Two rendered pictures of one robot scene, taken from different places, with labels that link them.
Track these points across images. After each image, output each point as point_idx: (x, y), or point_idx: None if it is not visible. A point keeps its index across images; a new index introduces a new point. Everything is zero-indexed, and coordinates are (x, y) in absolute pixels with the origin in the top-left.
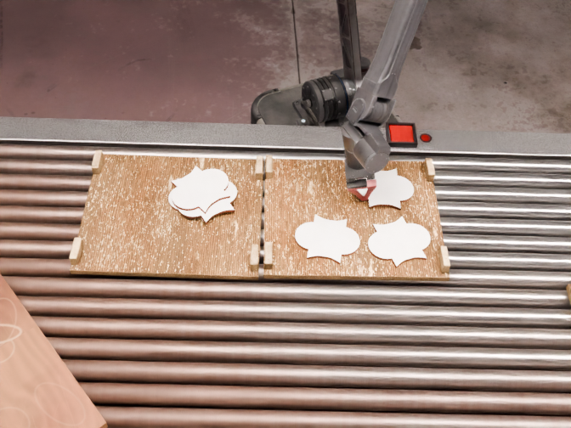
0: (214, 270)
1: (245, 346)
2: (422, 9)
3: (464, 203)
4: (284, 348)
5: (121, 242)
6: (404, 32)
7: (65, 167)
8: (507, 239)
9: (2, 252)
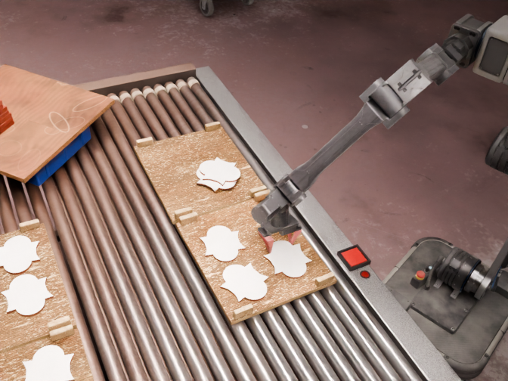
0: (165, 200)
1: (120, 235)
2: (346, 144)
3: (314, 315)
4: (128, 252)
5: (163, 157)
6: (326, 150)
7: (205, 120)
8: (296, 354)
9: (135, 123)
